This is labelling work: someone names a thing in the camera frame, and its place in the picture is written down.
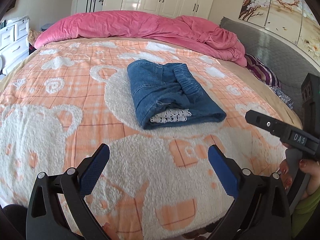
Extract blue denim lace-trimmed pants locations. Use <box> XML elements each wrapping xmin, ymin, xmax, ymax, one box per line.
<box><xmin>127</xmin><ymin>59</ymin><xmax>227</xmax><ymax>129</ymax></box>

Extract green sleeve right forearm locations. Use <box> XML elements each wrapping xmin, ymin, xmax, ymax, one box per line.
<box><xmin>292</xmin><ymin>189</ymin><xmax>319</xmax><ymax>237</ymax></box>

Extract person's right hand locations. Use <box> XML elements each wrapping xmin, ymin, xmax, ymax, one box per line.
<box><xmin>279</xmin><ymin>143</ymin><xmax>319</xmax><ymax>203</ymax></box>

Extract blue floral pillow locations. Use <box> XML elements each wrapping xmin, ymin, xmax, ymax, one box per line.
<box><xmin>271</xmin><ymin>87</ymin><xmax>294</xmax><ymax>110</ymax></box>

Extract purple striped pillow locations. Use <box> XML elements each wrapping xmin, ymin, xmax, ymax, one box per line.
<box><xmin>245</xmin><ymin>54</ymin><xmax>281</xmax><ymax>89</ymax></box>

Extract orange bear pattern blanket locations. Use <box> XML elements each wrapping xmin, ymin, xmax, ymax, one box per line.
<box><xmin>1</xmin><ymin>38</ymin><xmax>302</xmax><ymax>239</ymax></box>

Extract grey padded headboard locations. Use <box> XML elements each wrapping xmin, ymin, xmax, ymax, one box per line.
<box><xmin>220</xmin><ymin>17</ymin><xmax>319</xmax><ymax>119</ymax></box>

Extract pink duvet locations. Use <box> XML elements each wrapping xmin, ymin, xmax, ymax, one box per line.
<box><xmin>34</xmin><ymin>10</ymin><xmax>247</xmax><ymax>67</ymax></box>

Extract white drawer dresser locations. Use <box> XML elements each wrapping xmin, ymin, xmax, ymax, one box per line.
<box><xmin>0</xmin><ymin>16</ymin><xmax>29</xmax><ymax>75</ymax></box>

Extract floral wall painting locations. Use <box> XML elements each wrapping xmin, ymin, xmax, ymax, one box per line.
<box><xmin>239</xmin><ymin>0</ymin><xmax>319</xmax><ymax>63</ymax></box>

